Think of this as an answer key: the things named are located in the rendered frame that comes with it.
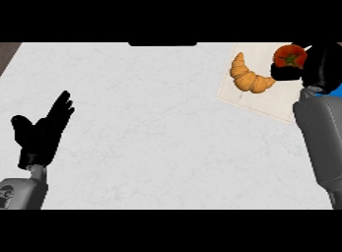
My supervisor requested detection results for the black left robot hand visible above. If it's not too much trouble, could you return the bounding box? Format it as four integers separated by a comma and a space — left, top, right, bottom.
11, 90, 76, 170

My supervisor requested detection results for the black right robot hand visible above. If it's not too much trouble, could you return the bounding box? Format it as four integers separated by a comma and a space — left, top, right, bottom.
270, 41, 342, 95

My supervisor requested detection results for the red tomato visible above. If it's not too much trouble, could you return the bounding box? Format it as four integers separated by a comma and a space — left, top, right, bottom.
273, 44, 308, 70

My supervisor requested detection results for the cream placemat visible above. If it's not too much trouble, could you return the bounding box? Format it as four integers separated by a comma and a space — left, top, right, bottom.
217, 42, 316, 125

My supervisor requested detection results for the golden croissant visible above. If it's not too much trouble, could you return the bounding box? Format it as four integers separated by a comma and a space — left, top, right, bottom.
228, 51, 279, 95

